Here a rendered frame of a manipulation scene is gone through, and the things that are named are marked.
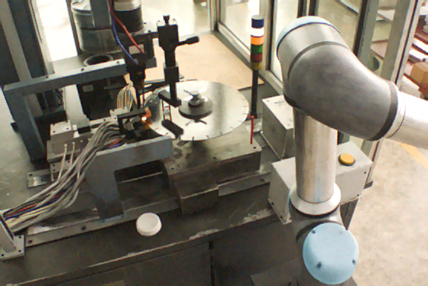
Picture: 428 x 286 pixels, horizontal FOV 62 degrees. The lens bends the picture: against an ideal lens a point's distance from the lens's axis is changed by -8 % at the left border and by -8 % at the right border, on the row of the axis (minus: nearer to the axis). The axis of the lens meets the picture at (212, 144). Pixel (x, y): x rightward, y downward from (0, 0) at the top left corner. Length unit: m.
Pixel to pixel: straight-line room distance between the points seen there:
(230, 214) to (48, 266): 0.54
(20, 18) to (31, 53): 0.14
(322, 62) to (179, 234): 0.71
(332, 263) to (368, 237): 1.35
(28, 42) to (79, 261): 0.86
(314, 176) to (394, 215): 1.55
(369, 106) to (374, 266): 1.56
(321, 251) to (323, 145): 0.22
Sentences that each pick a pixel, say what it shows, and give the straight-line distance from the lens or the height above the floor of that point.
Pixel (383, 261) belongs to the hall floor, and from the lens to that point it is 2.09.
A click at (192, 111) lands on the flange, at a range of 1.17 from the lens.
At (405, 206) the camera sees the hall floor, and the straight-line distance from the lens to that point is 2.39.
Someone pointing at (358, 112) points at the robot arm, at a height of 1.33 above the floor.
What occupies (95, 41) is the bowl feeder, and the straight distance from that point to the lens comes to 1.74.
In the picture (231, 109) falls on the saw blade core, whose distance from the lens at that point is 1.19.
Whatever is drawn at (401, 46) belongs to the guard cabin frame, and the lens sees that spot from 1.04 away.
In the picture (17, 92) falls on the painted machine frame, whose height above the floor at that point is 1.03.
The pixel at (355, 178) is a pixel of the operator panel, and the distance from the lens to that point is 1.16.
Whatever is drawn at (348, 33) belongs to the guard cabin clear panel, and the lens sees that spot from 1.22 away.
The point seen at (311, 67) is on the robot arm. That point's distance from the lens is 0.56.
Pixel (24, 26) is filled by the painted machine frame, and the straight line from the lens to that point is 1.56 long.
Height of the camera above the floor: 1.63
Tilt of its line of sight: 40 degrees down
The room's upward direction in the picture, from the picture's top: 2 degrees counter-clockwise
